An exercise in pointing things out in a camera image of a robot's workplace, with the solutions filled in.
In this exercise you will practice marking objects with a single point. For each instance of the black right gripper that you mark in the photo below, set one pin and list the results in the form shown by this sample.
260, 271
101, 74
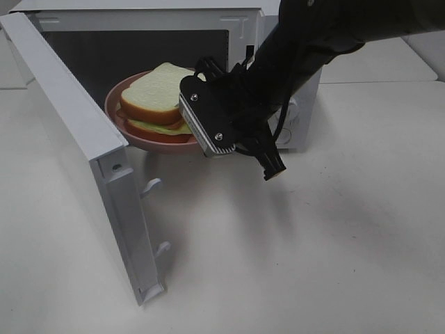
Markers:
248, 113

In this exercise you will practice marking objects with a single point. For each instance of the round white door button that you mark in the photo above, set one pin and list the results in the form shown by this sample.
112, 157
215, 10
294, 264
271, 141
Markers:
284, 137

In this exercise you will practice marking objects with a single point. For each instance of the white microwave knob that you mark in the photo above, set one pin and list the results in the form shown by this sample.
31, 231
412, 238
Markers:
293, 113

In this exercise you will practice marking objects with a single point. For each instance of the white bread sandwich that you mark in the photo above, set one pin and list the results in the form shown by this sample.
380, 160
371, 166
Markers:
149, 107

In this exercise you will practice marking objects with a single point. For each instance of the white microwave door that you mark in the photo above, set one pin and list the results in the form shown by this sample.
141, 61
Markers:
90, 150

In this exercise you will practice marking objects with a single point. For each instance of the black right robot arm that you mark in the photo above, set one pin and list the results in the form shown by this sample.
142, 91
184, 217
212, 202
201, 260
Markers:
310, 34

